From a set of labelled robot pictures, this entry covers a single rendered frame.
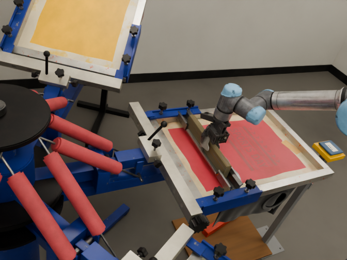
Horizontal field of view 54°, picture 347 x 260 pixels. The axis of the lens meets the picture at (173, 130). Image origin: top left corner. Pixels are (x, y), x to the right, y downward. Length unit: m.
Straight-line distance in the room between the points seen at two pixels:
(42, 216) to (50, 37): 1.03
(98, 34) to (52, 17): 0.25
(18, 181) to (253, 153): 1.13
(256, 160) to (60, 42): 1.13
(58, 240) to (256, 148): 1.11
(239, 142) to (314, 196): 1.60
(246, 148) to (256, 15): 2.59
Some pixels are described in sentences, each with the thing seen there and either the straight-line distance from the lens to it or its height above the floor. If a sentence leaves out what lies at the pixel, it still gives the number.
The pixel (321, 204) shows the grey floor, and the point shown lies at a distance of 3.25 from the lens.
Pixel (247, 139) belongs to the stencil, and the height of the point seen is 0.96.
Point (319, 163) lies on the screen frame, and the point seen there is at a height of 0.99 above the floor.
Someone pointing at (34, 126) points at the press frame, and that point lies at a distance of 1.08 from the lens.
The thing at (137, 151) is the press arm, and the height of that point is 1.04.
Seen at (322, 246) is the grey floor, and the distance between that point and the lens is 2.95.
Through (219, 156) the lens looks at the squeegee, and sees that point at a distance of 1.49.
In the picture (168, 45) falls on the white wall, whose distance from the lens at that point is 3.70.
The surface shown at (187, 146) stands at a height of 0.96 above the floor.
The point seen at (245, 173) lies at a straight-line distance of 1.63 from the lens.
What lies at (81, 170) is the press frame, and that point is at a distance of 1.35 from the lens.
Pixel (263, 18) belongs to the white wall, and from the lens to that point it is 4.24.
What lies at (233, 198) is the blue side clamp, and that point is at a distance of 1.42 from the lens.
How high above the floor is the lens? 2.02
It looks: 39 degrees down
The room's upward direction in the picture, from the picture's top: 16 degrees clockwise
